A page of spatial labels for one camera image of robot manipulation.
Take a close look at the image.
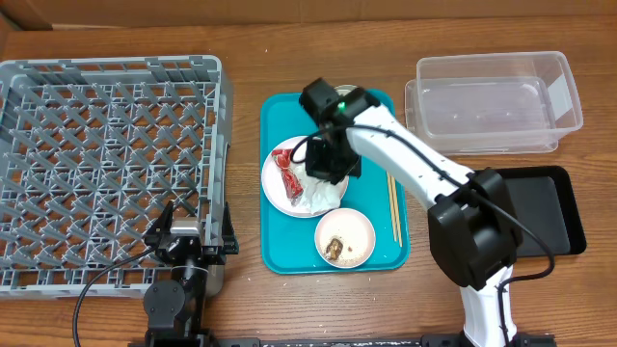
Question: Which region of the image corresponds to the white napkin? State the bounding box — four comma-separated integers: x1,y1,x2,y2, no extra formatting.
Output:
291,164,348,215

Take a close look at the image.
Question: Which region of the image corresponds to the grey-white bowl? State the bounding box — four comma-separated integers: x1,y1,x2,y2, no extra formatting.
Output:
335,85,357,96

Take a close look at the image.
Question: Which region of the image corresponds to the small pink plate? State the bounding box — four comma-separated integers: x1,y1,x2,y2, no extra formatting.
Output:
314,208,376,269

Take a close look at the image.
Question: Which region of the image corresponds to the large white plate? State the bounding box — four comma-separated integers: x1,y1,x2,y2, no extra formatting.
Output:
261,151,328,218

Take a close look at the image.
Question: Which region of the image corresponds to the red snack wrapper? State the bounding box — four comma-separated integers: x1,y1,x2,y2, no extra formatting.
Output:
271,149,304,205

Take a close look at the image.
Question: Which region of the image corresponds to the clear plastic waste bin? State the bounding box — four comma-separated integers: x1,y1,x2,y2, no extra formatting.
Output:
405,51,583,155

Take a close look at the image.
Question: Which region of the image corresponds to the black rectangular tray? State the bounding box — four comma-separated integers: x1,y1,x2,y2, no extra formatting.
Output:
497,166,587,255

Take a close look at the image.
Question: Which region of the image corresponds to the brown food scrap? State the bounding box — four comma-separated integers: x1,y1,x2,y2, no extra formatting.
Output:
325,237,343,261

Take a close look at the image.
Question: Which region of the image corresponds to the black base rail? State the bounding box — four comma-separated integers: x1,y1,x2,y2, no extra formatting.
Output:
127,332,558,347

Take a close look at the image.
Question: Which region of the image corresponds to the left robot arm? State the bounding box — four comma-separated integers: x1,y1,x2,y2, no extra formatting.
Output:
143,201,239,347

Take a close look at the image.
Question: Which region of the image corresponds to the grey dishwasher rack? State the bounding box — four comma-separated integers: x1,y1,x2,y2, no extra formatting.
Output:
1,55,233,300

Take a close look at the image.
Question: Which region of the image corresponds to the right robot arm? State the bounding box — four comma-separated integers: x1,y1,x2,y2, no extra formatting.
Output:
299,78,523,346

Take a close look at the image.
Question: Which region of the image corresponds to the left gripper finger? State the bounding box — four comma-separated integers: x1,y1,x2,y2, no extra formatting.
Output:
144,200,174,249
221,202,239,254

